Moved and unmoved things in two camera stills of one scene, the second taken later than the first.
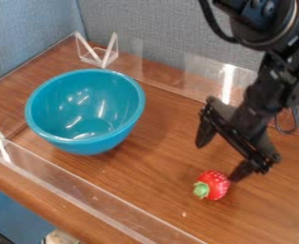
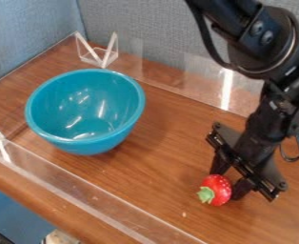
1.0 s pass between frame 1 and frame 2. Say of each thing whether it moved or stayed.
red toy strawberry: moved
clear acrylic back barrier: stayed
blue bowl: stayed
